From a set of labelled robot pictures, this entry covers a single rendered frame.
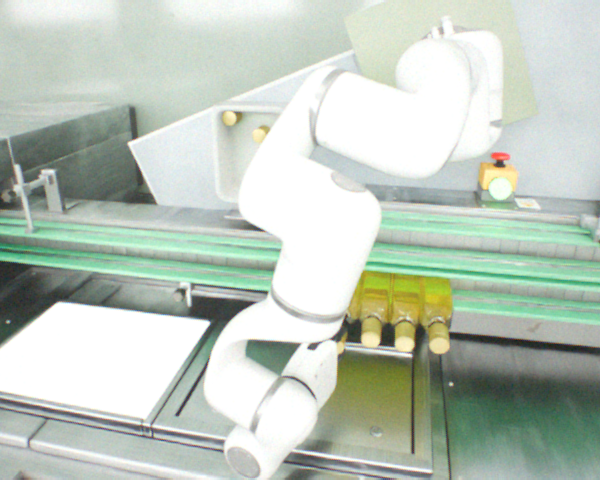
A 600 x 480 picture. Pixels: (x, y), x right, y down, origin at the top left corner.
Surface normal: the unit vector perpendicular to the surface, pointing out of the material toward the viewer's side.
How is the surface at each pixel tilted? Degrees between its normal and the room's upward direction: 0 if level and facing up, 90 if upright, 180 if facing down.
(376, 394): 90
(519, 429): 91
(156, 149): 0
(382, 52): 4
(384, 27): 4
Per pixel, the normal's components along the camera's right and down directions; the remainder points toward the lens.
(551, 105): -0.20, 0.40
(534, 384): 0.00, -0.91
